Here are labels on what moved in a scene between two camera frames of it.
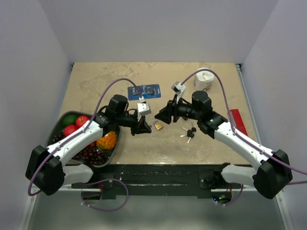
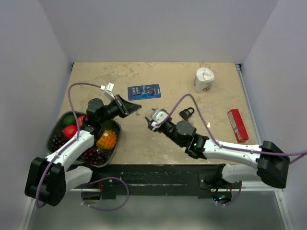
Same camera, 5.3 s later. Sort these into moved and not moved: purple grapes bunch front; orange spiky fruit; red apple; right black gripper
Moved: right black gripper
Not moved: orange spiky fruit; purple grapes bunch front; red apple
